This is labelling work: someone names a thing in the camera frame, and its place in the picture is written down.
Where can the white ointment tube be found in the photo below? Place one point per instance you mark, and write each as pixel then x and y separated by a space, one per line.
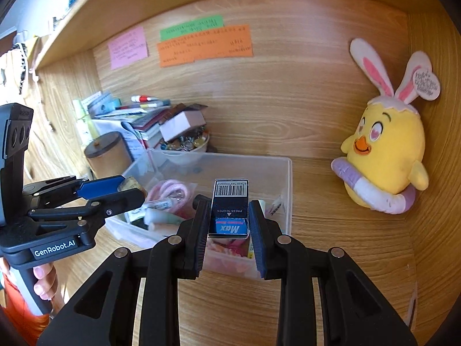
pixel 168 204

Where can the yellow chick plush toy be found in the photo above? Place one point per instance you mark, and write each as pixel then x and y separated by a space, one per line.
pixel 382 163

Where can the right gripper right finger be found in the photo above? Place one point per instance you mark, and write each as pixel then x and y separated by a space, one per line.
pixel 282 257

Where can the white glass bowl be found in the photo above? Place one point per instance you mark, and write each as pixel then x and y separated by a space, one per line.
pixel 188 151

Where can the green sticky note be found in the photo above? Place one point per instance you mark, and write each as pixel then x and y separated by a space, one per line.
pixel 192 26

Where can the red white marker pen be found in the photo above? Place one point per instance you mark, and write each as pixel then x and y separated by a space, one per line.
pixel 143 99

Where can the white small carton box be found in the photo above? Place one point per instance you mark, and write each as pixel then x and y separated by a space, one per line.
pixel 181 123

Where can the stack of papers and books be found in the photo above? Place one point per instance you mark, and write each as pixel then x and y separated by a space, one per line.
pixel 138 123

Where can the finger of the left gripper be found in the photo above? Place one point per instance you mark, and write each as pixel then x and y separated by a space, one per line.
pixel 97 186
pixel 108 205

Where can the brown ceramic lidded mug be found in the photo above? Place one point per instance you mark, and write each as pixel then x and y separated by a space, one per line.
pixel 108 155

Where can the orange sticky note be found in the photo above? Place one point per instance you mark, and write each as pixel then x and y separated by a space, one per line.
pixel 222 42

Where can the black staples box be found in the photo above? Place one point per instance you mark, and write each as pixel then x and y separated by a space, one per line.
pixel 229 209

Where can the pink sticky note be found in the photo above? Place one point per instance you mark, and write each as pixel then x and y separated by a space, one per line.
pixel 128 48

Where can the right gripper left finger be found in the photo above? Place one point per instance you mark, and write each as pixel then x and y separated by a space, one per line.
pixel 177 257

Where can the person's left hand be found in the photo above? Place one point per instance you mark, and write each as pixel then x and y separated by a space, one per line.
pixel 47 283

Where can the clear plastic storage box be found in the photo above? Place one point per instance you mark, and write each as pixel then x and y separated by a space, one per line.
pixel 269 180

